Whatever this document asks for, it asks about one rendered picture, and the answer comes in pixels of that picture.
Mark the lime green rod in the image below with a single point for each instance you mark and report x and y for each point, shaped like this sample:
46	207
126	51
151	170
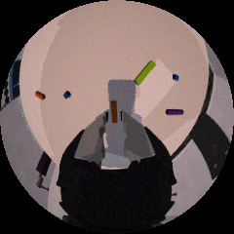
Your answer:
144	72

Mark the purple rod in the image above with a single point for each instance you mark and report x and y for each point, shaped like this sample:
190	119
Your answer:
174	111

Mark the orange rod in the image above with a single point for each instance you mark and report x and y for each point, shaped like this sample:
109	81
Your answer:
114	111
40	95

